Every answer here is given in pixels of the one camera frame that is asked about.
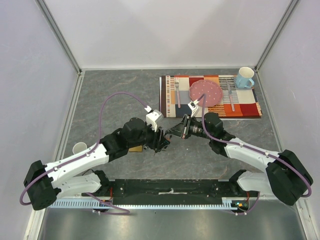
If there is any large brass padlock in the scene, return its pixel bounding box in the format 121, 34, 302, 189
128, 145, 144, 153

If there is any pink handled fork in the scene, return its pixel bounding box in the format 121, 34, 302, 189
174, 77, 181, 109

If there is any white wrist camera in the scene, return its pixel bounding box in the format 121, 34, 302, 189
188, 99, 199, 118
144, 105, 164, 133

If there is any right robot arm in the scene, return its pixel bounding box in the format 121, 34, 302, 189
165, 112, 314, 206

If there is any light blue mug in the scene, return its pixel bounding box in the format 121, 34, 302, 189
234, 67, 255, 89

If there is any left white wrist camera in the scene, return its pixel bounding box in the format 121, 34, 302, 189
144, 105, 164, 133

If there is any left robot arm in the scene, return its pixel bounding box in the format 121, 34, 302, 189
22, 117, 170, 211

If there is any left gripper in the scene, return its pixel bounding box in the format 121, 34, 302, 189
128, 121, 171, 152

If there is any grey printed mug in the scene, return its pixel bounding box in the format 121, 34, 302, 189
72, 142, 88, 155

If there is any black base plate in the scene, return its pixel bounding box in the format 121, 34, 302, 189
93, 179, 258, 206

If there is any orange black padlock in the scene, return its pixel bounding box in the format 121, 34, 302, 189
164, 132, 173, 142

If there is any pink handled knife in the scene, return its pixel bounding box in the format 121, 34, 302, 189
226, 79, 236, 112

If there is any light blue cable duct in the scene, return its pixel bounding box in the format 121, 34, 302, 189
48, 198, 248, 210

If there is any colourful patchwork placemat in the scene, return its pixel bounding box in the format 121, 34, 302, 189
159, 75, 262, 119

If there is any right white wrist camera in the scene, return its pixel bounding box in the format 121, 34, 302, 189
188, 99, 199, 118

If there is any pink dotted plate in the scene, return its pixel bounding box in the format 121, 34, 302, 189
189, 79, 223, 108

